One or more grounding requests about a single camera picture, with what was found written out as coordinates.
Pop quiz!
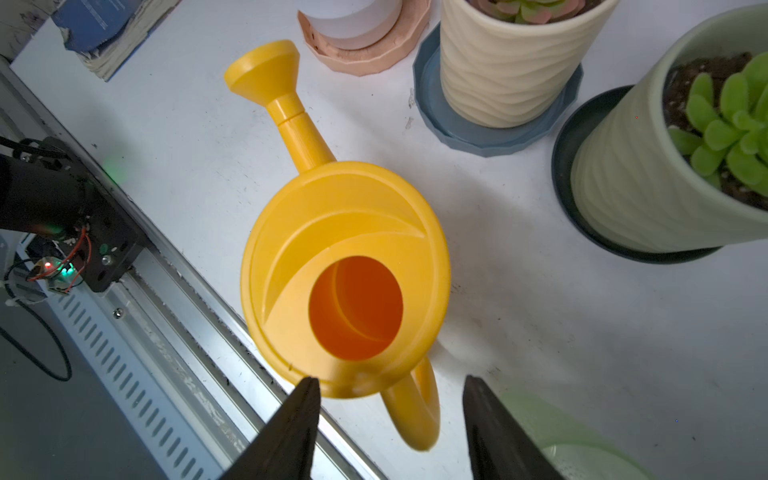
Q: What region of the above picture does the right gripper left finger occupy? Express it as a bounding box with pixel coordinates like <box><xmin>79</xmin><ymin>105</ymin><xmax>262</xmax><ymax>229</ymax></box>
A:
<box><xmin>220</xmin><ymin>377</ymin><xmax>321</xmax><ymax>480</ymax></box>

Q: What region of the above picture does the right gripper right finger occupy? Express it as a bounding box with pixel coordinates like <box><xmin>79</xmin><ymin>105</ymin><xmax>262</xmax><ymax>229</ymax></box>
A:
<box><xmin>462</xmin><ymin>375</ymin><xmax>563</xmax><ymax>480</ymax></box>

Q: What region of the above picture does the yellow plastic watering can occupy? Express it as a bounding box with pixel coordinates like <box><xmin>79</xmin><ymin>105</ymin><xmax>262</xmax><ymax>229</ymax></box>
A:
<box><xmin>224</xmin><ymin>40</ymin><xmax>451</xmax><ymax>451</ymax></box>

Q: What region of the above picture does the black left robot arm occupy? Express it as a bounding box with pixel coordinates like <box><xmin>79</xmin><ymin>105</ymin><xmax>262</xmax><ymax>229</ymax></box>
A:
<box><xmin>1</xmin><ymin>155</ymin><xmax>93</xmax><ymax>238</ymax></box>

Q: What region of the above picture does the green ribbed pot succulent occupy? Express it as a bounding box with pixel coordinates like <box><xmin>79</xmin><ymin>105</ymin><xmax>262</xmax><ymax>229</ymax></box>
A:
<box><xmin>571</xmin><ymin>4</ymin><xmax>767</xmax><ymax>254</ymax></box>

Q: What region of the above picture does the cream ribbed pot succulent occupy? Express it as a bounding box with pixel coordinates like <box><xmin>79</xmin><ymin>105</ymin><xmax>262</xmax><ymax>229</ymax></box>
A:
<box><xmin>440</xmin><ymin>1</ymin><xmax>618</xmax><ymax>128</ymax></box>

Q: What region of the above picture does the white pot red succulent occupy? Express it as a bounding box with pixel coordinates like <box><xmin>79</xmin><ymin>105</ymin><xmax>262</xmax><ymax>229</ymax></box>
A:
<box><xmin>296</xmin><ymin>0</ymin><xmax>403</xmax><ymax>50</ymax></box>

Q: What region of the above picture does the translucent green cup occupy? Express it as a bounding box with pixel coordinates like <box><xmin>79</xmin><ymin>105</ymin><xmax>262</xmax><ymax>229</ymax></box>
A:
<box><xmin>501</xmin><ymin>389</ymin><xmax>650</xmax><ymax>479</ymax></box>

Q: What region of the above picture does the small circuit board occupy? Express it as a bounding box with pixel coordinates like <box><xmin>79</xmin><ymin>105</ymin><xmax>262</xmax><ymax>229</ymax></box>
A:
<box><xmin>25</xmin><ymin>257</ymin><xmax>84</xmax><ymax>294</ymax></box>

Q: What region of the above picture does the grey-blue saucer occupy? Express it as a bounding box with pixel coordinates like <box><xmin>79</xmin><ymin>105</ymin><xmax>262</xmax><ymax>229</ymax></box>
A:
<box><xmin>413</xmin><ymin>27</ymin><xmax>584</xmax><ymax>158</ymax></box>

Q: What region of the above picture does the dark green saucer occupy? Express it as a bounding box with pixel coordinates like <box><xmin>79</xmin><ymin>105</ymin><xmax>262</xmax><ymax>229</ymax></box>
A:
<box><xmin>550</xmin><ymin>84</ymin><xmax>724</xmax><ymax>266</ymax></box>

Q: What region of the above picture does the pink saucer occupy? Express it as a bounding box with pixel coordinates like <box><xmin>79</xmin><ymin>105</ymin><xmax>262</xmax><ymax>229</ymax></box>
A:
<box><xmin>297</xmin><ymin>0</ymin><xmax>432</xmax><ymax>77</ymax></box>

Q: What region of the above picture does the blue book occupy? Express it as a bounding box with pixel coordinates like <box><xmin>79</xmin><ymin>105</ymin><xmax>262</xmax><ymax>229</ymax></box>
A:
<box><xmin>52</xmin><ymin>0</ymin><xmax>179</xmax><ymax>82</ymax></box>

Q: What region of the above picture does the aluminium front rail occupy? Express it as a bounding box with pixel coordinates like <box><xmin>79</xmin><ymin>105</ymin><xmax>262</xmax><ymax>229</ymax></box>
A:
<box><xmin>0</xmin><ymin>56</ymin><xmax>385</xmax><ymax>480</ymax></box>

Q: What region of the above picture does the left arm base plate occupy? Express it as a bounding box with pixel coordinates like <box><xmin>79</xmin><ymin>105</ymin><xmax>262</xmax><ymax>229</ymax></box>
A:
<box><xmin>41</xmin><ymin>137</ymin><xmax>149</xmax><ymax>293</ymax></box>

